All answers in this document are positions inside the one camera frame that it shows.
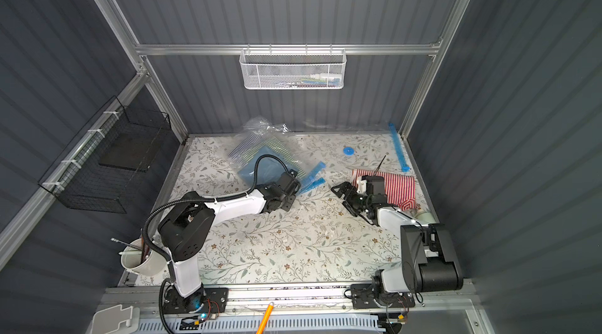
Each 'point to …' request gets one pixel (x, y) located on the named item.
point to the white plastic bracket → (109, 319)
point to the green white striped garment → (273, 143)
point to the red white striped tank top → (400, 190)
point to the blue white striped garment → (236, 154)
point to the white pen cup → (135, 256)
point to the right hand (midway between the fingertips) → (340, 195)
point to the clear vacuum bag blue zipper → (263, 151)
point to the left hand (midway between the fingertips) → (288, 198)
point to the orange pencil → (264, 322)
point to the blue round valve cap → (349, 150)
